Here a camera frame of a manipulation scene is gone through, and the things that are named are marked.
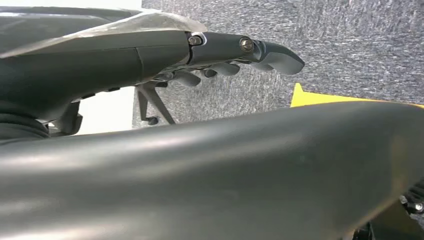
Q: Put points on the black mechanical part with screws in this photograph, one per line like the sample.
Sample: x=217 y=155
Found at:
x=412 y=200

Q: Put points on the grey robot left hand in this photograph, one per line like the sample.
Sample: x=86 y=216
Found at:
x=99 y=59

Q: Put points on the yellow floor mat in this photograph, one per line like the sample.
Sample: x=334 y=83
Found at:
x=318 y=99

